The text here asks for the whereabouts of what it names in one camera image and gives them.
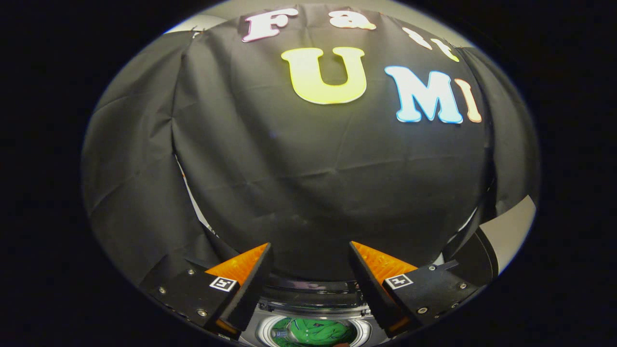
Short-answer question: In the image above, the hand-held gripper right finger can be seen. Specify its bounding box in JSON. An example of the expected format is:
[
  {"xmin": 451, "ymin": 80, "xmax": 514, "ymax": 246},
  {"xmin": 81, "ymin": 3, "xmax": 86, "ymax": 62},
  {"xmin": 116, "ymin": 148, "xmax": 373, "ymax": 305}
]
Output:
[{"xmin": 349, "ymin": 241, "xmax": 483, "ymax": 338}]

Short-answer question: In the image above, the black backdrop cloth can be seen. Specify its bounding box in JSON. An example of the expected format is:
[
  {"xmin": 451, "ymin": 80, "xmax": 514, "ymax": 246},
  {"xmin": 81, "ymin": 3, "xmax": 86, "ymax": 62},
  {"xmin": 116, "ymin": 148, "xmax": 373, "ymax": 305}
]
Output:
[{"xmin": 81, "ymin": 5, "xmax": 540, "ymax": 285}]

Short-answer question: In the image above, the green polo shirt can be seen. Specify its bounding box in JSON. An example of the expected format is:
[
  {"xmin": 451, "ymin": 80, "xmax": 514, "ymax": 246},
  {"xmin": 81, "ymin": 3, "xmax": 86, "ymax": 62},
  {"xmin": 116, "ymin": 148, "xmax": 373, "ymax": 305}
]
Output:
[{"xmin": 271, "ymin": 317, "xmax": 357, "ymax": 347}]

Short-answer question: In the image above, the dark washing machine lid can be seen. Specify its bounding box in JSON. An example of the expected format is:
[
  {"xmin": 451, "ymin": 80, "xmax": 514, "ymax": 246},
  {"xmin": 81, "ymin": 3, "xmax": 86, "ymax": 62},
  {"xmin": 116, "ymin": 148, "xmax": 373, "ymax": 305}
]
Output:
[{"xmin": 263, "ymin": 276, "xmax": 367, "ymax": 309}]

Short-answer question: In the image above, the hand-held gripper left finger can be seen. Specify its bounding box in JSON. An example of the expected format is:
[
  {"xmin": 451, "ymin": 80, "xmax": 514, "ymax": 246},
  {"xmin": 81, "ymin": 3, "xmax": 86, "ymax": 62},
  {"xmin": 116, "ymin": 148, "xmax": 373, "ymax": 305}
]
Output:
[{"xmin": 139, "ymin": 242, "xmax": 274, "ymax": 338}]

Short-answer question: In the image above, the grey washing machine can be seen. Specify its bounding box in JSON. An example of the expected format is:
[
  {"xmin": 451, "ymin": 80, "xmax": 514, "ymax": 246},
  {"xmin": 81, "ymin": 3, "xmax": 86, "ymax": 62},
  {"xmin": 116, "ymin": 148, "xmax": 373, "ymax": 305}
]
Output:
[{"xmin": 239, "ymin": 276, "xmax": 391, "ymax": 347}]

